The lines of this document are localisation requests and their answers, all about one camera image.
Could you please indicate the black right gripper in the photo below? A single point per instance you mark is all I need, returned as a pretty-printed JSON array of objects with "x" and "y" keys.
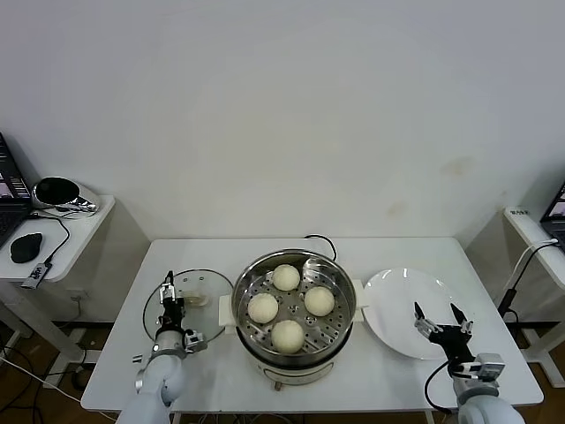
[{"x": 454, "y": 340}]

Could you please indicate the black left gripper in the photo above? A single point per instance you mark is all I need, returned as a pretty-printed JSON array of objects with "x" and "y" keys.
[{"x": 171, "y": 315}]

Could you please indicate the round glass pot lid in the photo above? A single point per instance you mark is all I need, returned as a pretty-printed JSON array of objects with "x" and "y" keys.
[{"x": 207, "y": 318}]

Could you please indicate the white steamed baozi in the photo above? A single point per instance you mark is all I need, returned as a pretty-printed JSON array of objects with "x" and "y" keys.
[
  {"x": 287, "y": 277},
  {"x": 287, "y": 337},
  {"x": 263, "y": 308},
  {"x": 319, "y": 300}
]

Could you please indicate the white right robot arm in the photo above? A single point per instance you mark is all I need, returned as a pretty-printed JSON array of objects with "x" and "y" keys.
[{"x": 485, "y": 406}]

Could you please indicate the stainless steel steamer basket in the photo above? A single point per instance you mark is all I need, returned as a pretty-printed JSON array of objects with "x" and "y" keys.
[{"x": 335, "y": 327}]

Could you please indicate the white round plate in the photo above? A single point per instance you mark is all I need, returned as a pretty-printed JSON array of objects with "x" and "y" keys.
[{"x": 397, "y": 300}]

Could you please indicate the white side table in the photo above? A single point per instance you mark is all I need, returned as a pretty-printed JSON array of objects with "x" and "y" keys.
[
  {"x": 88, "y": 229},
  {"x": 525, "y": 234}
]

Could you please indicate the grey USB hub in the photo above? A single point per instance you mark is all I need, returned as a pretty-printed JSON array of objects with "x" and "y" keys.
[{"x": 37, "y": 274}]

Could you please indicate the small printed label sticker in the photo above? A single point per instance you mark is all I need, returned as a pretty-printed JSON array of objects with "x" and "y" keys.
[{"x": 521, "y": 213}]

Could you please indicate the black computer mouse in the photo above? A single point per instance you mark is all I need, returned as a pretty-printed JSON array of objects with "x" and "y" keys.
[{"x": 26, "y": 248}]

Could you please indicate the shiny chrome headset device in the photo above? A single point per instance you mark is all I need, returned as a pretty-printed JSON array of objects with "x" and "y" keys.
[{"x": 53, "y": 192}]

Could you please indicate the white electric cooker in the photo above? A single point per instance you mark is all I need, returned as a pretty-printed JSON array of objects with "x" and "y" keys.
[{"x": 296, "y": 375}]

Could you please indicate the black open laptop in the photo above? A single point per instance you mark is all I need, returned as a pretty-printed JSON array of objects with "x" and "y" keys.
[
  {"x": 557, "y": 207},
  {"x": 9, "y": 185}
]

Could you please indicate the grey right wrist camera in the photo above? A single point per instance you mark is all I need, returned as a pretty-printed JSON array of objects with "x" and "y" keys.
[{"x": 490, "y": 366}]

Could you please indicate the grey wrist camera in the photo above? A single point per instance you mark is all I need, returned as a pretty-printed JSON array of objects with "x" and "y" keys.
[
  {"x": 490, "y": 366},
  {"x": 195, "y": 341}
]

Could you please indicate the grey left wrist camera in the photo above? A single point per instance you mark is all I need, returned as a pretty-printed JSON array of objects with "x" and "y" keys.
[{"x": 195, "y": 341}]

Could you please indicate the white wall socket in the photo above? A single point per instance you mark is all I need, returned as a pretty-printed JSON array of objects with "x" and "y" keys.
[{"x": 78, "y": 295}]

